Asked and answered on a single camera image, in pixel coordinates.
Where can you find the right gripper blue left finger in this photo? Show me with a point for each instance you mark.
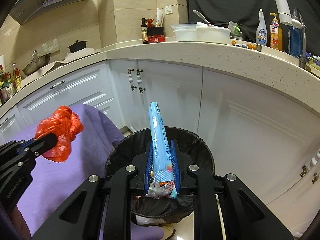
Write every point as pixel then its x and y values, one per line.
pixel 148 166

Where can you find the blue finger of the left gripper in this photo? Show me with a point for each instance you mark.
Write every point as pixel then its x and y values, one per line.
pixel 22 144
pixel 42 145

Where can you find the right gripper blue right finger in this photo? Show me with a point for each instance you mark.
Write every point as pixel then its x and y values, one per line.
pixel 175 167

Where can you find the light blue wrapper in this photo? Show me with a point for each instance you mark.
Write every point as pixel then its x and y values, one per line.
pixel 162 167

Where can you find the clear orange-print plastic bag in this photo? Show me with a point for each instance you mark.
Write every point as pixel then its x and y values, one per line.
pixel 159 190

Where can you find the black-lined trash bin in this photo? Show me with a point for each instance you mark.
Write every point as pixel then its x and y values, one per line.
pixel 171 210

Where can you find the cooking oil bottle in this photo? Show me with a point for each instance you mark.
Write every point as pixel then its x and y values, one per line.
pixel 17 77

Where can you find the steel wok pan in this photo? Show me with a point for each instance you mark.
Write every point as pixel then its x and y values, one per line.
pixel 37 62

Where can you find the black cooking pot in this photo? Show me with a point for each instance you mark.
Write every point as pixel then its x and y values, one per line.
pixel 77 46

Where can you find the black red utensil holder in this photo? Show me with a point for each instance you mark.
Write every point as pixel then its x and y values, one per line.
pixel 156 35

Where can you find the dark sauce bottle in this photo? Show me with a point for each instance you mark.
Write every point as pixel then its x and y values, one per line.
pixel 144 31

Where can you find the white plastic container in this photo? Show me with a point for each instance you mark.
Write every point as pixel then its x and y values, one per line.
pixel 185 32

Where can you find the white bowl with spoon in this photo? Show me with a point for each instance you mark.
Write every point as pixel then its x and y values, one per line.
pixel 210 33

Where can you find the white spray bottle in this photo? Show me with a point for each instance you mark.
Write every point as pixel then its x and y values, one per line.
pixel 261 31

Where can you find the orange dish soap bottle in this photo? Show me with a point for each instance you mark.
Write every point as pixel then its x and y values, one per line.
pixel 276 34

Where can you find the blue cleaner bottle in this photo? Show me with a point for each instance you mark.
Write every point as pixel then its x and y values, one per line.
pixel 297 35

